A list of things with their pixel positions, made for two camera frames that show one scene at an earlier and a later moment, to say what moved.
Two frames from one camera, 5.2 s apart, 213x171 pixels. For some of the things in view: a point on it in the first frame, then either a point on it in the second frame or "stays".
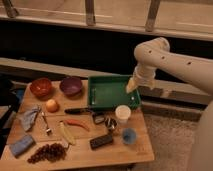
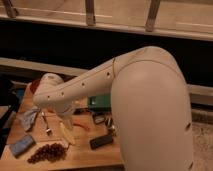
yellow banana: x=67 y=135 stays
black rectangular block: x=101 y=141 stays
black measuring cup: x=98 y=118 stays
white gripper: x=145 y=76 to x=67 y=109
